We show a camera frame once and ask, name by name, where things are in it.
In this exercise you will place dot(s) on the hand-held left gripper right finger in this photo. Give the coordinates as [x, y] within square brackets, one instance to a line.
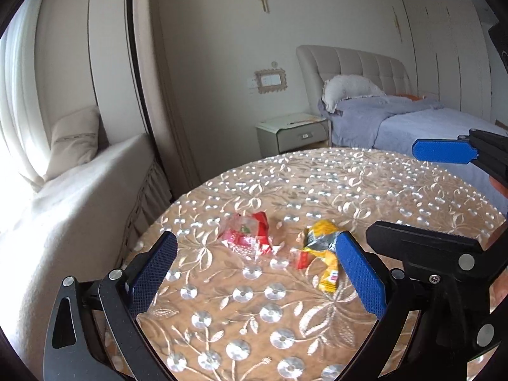
[363, 274]

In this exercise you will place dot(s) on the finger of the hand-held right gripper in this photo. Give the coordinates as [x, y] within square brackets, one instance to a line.
[420, 242]
[440, 150]

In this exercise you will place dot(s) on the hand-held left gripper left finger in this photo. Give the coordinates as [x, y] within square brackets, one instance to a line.
[154, 274]

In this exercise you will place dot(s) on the yellow snack wrapper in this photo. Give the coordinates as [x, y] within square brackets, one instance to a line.
[317, 232]

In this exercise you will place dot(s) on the red snack wrapper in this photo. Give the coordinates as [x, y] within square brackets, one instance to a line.
[260, 224]

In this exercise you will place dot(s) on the person's right hand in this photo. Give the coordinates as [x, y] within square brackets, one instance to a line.
[500, 187]

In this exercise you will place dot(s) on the bed with frilled duvet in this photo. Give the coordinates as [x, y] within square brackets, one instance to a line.
[405, 123]

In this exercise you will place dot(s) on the white wardrobe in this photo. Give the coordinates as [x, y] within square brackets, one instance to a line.
[448, 55]

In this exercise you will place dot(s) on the orange cloth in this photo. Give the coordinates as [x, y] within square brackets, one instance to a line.
[412, 97]

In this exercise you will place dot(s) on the beige lace tablecloth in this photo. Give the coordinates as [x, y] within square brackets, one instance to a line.
[278, 305]

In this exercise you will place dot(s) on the beige window seat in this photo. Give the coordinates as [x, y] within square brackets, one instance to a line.
[71, 226]

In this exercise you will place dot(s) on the white frilled pillow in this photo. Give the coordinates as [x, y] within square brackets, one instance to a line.
[351, 87]

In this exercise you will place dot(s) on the beige tufted headboard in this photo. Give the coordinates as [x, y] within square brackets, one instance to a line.
[357, 61]

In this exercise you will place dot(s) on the beige nightstand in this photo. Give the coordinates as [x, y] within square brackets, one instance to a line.
[293, 135]

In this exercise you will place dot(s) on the beige cushion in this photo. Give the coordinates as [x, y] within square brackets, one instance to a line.
[73, 143]

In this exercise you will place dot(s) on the white curtain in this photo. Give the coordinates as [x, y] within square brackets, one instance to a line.
[20, 107]

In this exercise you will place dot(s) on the framed wall switch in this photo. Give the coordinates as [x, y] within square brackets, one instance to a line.
[270, 82]

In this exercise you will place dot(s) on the black vertical wall trim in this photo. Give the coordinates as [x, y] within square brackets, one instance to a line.
[137, 47]

